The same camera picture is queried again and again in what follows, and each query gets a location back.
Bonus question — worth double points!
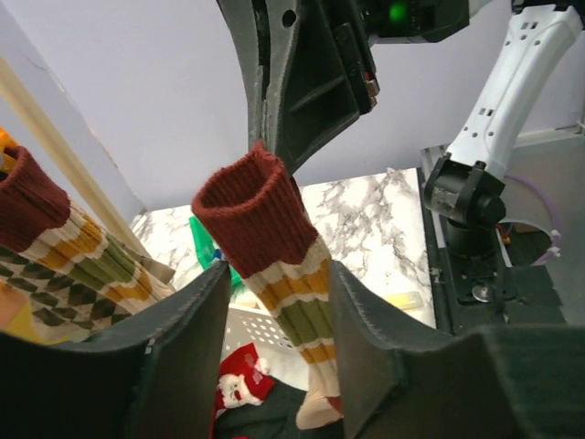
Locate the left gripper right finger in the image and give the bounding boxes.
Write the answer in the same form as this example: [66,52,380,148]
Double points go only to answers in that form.
[330,262,584,438]

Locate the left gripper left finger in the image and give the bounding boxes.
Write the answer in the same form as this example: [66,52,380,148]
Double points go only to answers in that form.
[1,262,230,438]

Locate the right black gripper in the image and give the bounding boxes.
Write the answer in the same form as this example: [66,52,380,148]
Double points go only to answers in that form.
[217,0,471,175]

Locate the beige brown argyle sock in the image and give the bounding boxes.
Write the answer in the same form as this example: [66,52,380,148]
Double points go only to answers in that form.
[1,248,131,341]

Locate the striped argyle sock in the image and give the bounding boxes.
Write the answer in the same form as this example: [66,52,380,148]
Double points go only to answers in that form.
[1,146,175,314]

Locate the white oval clip hanger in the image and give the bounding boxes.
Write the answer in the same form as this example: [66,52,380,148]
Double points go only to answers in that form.
[0,128,17,174]

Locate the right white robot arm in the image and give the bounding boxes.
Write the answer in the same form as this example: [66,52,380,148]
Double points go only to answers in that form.
[218,1,584,258]

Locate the yellow translucent tube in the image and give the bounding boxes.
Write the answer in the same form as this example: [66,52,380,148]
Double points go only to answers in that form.
[385,291,423,310]

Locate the red santa sock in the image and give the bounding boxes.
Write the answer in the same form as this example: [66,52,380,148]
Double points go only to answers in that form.
[209,343,275,438]

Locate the white perforated plastic basket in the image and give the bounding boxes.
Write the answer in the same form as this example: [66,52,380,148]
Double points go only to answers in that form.
[222,304,309,391]

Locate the green plastic bin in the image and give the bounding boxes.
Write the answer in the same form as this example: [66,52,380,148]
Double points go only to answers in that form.
[189,216,225,270]

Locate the black metal base rail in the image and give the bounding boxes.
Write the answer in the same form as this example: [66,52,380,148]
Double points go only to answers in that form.
[418,146,565,335]

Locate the wooden clothes rack frame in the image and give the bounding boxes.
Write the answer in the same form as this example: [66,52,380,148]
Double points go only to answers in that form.
[1,55,148,256]

